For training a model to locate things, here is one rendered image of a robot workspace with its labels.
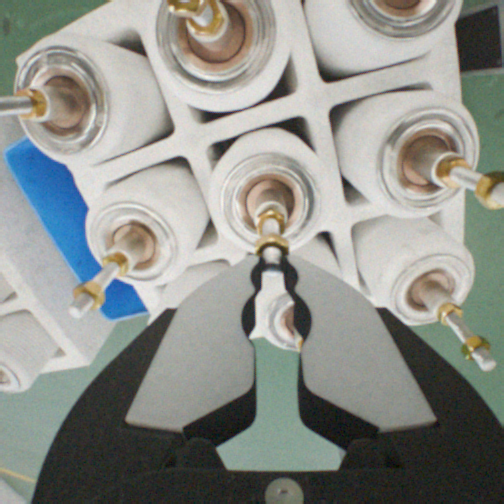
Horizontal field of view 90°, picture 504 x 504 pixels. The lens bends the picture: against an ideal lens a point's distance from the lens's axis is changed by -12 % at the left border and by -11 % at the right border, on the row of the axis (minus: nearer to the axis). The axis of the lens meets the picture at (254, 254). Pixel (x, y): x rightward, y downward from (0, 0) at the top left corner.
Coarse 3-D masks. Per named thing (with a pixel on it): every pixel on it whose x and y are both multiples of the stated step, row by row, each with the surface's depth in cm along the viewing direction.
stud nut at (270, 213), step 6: (264, 210) 18; (270, 210) 17; (276, 210) 18; (258, 216) 17; (264, 216) 17; (270, 216) 17; (276, 216) 17; (282, 216) 17; (258, 222) 17; (282, 222) 17; (258, 228) 17; (282, 228) 17; (282, 234) 18
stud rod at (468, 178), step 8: (456, 168) 15; (464, 168) 15; (456, 176) 15; (464, 176) 15; (472, 176) 14; (480, 176) 13; (464, 184) 15; (472, 184) 14; (496, 192) 12; (496, 200) 12
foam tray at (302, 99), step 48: (144, 0) 20; (288, 0) 20; (144, 48) 28; (432, 48) 21; (288, 96) 24; (336, 96) 24; (192, 144) 26; (96, 192) 29; (336, 192) 28; (336, 240) 30; (144, 288) 34
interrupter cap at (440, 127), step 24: (408, 120) 18; (432, 120) 18; (456, 120) 17; (384, 144) 18; (408, 144) 19; (432, 144) 19; (456, 144) 18; (384, 168) 19; (408, 168) 20; (384, 192) 20; (408, 192) 20; (432, 192) 20; (456, 192) 20
